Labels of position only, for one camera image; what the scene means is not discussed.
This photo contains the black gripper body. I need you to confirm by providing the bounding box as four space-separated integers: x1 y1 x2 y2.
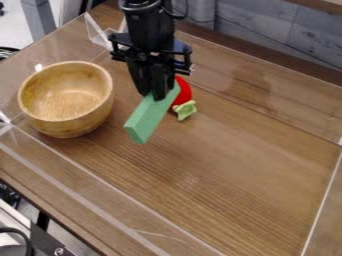
108 0 192 75

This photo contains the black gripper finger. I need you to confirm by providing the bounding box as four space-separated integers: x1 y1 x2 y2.
150 63 174 101
128 61 150 96

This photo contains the green rectangular stick block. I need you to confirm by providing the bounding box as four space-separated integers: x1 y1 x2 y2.
122 83 180 144

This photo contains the brown wooden bowl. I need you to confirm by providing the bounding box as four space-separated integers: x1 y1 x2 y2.
17 61 114 138

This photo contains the red plush strawberry toy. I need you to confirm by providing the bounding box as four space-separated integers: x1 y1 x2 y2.
169 76 196 121

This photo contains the black table leg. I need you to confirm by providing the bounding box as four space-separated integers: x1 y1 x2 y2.
35 211 49 231

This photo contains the clear acrylic corner bracket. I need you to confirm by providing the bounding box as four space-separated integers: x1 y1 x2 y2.
84 13 128 50

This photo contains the grey post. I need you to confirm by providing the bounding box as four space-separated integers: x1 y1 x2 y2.
19 0 55 41

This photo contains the black cable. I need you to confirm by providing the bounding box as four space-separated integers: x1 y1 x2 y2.
0 227 33 256

